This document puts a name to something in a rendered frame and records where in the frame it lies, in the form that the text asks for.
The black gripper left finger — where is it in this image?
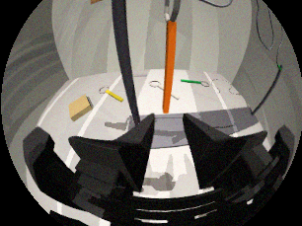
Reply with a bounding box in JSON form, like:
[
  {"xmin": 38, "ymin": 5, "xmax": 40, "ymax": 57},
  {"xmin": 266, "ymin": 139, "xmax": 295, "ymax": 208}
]
[{"xmin": 69, "ymin": 112, "xmax": 155, "ymax": 191}]

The tan rectangular block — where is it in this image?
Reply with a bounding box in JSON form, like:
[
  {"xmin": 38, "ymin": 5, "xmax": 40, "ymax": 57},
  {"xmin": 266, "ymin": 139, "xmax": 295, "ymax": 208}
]
[{"xmin": 69, "ymin": 94, "xmax": 92, "ymax": 121}]

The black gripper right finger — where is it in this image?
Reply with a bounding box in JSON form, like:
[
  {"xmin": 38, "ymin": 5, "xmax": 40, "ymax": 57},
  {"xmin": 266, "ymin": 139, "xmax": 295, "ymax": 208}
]
[{"xmin": 183, "ymin": 113, "xmax": 267, "ymax": 189}]

